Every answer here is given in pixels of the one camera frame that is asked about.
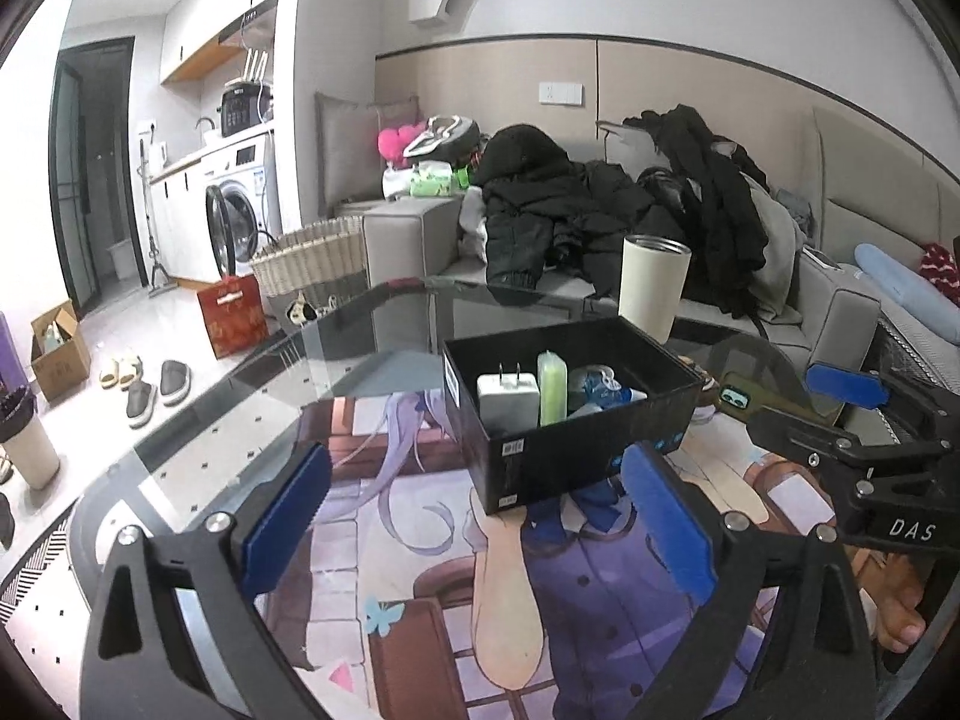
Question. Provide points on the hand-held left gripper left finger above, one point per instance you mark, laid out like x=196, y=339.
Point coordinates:
x=289, y=517

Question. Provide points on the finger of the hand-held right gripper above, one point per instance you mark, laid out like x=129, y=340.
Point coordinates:
x=847, y=386
x=795, y=431

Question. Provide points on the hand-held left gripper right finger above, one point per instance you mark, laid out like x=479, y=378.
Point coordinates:
x=667, y=525

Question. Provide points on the phone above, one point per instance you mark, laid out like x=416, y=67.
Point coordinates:
x=739, y=396

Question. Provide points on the black cardboard box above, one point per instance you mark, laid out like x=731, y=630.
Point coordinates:
x=570, y=457

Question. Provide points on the small blue bottle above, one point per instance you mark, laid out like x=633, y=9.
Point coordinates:
x=596, y=386

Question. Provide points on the green translucent case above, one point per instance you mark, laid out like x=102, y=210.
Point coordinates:
x=553, y=390

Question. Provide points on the person's right hand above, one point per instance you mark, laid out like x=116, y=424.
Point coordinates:
x=900, y=607

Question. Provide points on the blue pillow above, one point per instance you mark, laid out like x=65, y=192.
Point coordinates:
x=907, y=292

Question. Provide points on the printed desk mat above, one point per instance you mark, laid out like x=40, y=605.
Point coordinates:
x=420, y=510

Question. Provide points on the grey garment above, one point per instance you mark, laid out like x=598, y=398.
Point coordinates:
x=776, y=255

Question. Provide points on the red knit cloth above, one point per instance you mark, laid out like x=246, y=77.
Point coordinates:
x=941, y=264

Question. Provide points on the grey slipper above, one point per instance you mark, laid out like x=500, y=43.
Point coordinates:
x=140, y=401
x=174, y=380

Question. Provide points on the white plug charger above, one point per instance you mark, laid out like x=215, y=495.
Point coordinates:
x=508, y=405

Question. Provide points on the cream tumbler cup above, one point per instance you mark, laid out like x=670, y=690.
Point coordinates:
x=649, y=292

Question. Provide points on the black white plush toy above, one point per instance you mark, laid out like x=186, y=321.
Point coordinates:
x=301, y=313

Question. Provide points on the red paper bag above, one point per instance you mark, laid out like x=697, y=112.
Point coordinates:
x=232, y=319

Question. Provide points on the beige slippers pair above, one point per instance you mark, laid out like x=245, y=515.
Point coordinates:
x=121, y=373

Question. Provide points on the beige cushion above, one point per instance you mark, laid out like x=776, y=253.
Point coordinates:
x=877, y=165

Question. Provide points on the black garment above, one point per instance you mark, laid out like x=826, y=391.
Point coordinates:
x=712, y=202

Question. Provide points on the wicker basket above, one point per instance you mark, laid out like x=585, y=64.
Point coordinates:
x=311, y=259

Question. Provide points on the herringbone patterned rug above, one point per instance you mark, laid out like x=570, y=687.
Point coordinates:
x=34, y=577

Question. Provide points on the cream bin with black bag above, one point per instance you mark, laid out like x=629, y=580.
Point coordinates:
x=30, y=450

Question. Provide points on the brown cardboard box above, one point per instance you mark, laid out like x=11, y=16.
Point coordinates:
x=64, y=367

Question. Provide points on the grey sofa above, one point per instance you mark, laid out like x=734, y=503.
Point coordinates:
x=405, y=240

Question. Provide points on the small white bin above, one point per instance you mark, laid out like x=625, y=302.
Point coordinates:
x=124, y=262

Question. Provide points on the mop with stand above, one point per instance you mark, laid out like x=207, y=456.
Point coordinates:
x=154, y=240

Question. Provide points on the white washing machine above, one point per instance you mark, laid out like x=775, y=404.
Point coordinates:
x=244, y=202

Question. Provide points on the purple yoga mat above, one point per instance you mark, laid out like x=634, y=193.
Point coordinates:
x=7, y=352

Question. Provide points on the black puffer jacket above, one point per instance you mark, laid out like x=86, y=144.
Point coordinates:
x=555, y=210

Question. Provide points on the grey cushion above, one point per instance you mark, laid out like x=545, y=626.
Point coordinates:
x=349, y=157

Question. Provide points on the green wipes packet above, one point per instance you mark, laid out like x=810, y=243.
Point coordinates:
x=433, y=180

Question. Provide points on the pink plush toy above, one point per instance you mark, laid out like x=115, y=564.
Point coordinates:
x=397, y=142

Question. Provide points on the black framed glass door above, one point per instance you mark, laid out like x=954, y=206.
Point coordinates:
x=90, y=180

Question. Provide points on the countertop oven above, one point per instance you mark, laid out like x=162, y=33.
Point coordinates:
x=247, y=109

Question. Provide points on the black and white bag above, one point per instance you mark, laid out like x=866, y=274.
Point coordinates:
x=442, y=136

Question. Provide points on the steel range hood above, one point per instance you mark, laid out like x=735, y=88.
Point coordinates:
x=251, y=24

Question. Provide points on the white wall outlet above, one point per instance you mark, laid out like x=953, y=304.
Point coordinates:
x=560, y=93

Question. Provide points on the white wall cabinet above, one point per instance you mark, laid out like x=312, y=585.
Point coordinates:
x=202, y=45

